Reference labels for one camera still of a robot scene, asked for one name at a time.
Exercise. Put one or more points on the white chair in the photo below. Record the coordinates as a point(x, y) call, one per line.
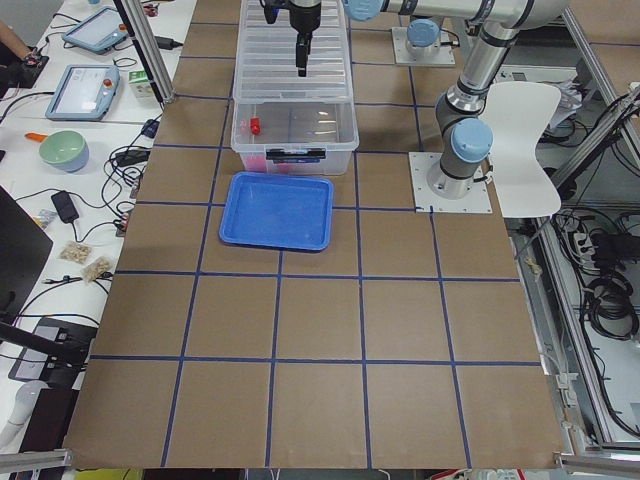
point(518, 113)

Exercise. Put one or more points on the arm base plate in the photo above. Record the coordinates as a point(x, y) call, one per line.
point(435, 192)
point(439, 54)

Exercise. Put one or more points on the toy carrot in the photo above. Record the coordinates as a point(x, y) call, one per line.
point(36, 137)

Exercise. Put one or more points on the blue teach pendant near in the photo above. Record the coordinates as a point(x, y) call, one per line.
point(85, 93)

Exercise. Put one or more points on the clear plastic box lid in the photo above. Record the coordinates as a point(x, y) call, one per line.
point(266, 68)

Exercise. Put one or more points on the blue teach pendant far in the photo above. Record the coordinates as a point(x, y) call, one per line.
point(99, 32)

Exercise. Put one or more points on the blue teach pendant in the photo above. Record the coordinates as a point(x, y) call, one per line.
point(85, 93)
point(99, 32)

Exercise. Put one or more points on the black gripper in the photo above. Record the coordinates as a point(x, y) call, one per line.
point(304, 19)

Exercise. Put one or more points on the blue plastic tray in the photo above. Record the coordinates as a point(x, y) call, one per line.
point(279, 211)

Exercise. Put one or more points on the clear plastic storage box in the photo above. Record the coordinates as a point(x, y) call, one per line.
point(296, 125)

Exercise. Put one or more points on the green bowl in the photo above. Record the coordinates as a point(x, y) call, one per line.
point(65, 150)

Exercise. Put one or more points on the red block in box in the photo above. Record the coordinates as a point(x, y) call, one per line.
point(255, 125)

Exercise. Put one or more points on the black box latch handle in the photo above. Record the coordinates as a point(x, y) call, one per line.
point(295, 156)

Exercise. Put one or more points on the aluminium frame post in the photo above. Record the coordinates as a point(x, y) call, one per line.
point(139, 30)

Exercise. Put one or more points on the green white carton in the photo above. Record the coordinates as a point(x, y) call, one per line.
point(140, 84)

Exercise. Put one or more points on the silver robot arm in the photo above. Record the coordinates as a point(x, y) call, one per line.
point(467, 139)

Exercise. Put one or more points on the black power adapter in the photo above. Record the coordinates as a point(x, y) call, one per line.
point(64, 207)

